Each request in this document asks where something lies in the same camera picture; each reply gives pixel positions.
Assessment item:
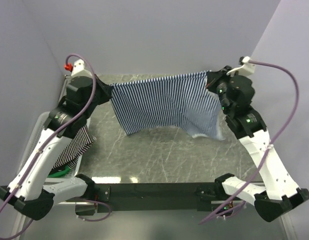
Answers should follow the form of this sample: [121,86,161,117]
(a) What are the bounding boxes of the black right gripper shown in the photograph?
[206,65,239,115]

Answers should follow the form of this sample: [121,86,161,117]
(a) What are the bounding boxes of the blue white striped tank top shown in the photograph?
[111,71,223,140]

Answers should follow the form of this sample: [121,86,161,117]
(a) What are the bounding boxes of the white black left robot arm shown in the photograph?
[0,76,113,221]

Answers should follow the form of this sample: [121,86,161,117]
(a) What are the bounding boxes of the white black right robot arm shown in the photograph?
[202,66,309,223]

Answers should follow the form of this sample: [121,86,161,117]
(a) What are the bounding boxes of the dark striped tank top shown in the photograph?
[52,125,96,170]

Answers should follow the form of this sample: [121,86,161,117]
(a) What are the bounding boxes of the white plastic laundry basket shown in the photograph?
[19,112,83,185]

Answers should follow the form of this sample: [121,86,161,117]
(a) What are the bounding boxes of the green garment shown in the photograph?
[47,165,71,178]

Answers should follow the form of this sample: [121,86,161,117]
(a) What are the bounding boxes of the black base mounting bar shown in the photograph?
[88,182,230,212]

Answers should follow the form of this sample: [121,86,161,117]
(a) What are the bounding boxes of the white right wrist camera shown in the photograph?
[226,56,256,77]

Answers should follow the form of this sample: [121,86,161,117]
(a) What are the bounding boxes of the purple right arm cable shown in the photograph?
[198,59,301,225]

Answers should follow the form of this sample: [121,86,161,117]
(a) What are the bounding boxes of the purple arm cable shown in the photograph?
[198,59,301,225]
[0,53,113,240]

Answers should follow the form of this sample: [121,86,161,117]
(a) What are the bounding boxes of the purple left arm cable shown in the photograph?
[0,53,113,240]

